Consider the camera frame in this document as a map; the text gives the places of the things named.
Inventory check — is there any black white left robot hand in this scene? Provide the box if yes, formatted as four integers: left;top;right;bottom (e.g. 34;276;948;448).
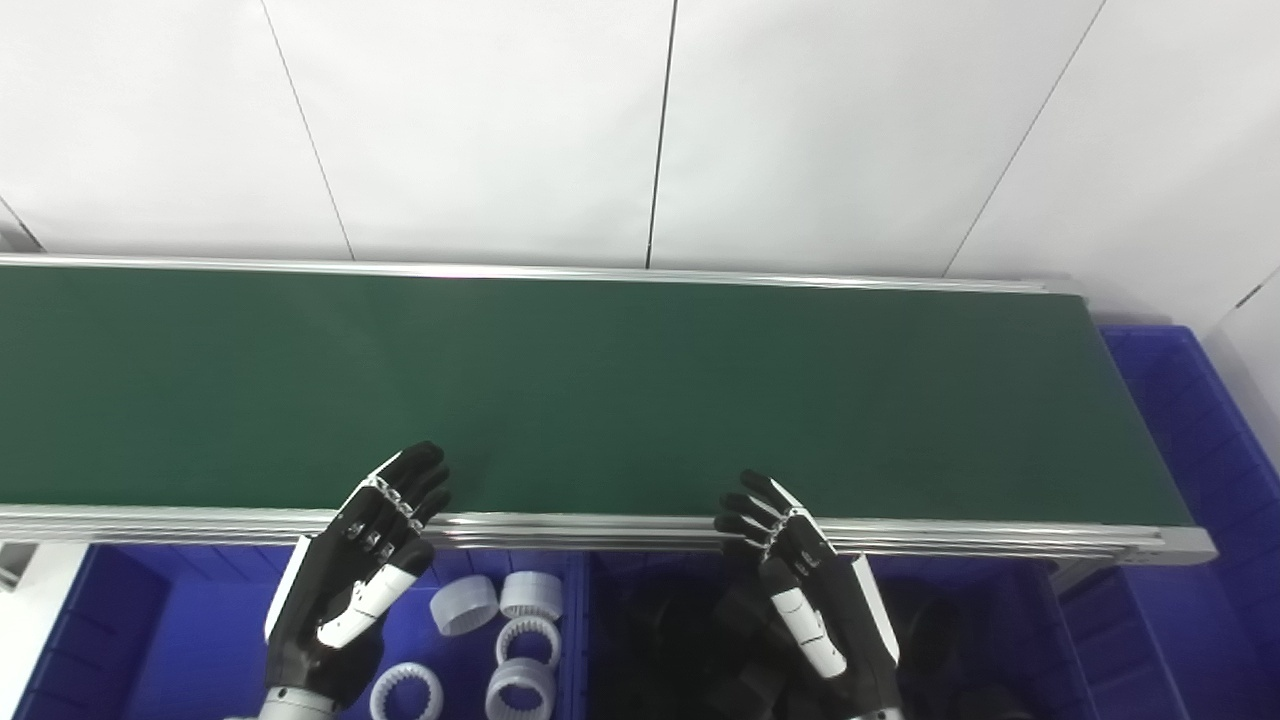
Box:
263;441;453;713

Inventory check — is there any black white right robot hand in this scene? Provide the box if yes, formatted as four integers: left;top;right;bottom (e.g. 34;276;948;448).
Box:
714;470;902;717

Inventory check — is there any white gear ring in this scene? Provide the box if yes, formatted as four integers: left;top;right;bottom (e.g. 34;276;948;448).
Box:
430;575;499;637
485;659;557;720
496;616;562;671
499;571;563;621
370;663;444;720

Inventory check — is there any blue bin with white rings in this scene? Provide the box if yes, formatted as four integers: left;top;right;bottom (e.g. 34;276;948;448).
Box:
10;540;591;720

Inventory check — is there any blue bin with black rings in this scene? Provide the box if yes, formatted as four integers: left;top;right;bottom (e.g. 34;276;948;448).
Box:
575;550;1101;720

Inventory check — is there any green conveyor belt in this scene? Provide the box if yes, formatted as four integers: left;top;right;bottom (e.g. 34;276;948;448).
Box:
0;268;1196;526
0;253;1218;591

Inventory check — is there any large empty blue bin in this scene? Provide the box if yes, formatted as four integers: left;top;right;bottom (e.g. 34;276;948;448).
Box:
1058;325;1280;720

